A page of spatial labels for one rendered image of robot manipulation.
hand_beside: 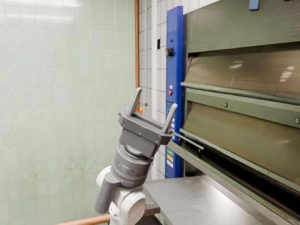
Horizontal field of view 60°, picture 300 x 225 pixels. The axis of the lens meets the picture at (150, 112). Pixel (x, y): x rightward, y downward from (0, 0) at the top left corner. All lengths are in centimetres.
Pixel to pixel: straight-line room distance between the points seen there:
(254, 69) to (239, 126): 24
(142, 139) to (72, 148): 178
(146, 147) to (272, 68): 59
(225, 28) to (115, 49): 125
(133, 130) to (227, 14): 79
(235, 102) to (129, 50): 135
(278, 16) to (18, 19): 178
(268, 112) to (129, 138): 58
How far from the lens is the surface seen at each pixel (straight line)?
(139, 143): 56
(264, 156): 102
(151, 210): 120
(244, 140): 110
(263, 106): 101
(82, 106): 223
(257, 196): 88
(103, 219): 116
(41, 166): 234
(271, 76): 98
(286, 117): 94
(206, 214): 124
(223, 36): 121
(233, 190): 96
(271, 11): 102
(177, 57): 152
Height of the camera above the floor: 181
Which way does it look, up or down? 10 degrees down
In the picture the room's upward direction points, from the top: straight up
